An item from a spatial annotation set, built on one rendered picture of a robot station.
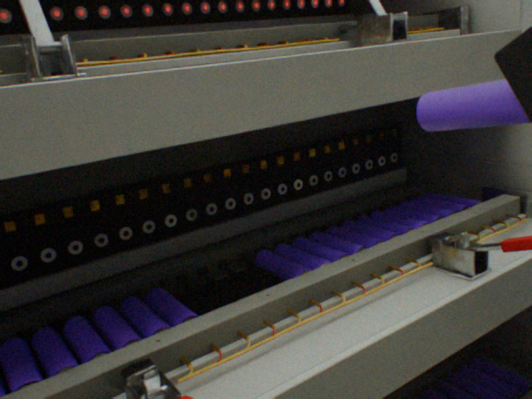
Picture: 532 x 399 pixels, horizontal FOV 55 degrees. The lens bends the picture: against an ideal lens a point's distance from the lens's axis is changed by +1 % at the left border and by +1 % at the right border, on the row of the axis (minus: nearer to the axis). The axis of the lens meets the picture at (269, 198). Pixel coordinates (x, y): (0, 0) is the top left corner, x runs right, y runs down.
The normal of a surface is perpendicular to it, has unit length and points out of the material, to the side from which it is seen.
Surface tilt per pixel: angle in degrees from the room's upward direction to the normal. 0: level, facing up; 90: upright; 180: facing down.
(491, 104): 87
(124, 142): 112
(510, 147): 90
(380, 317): 22
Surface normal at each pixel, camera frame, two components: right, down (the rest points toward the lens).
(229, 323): 0.56, 0.16
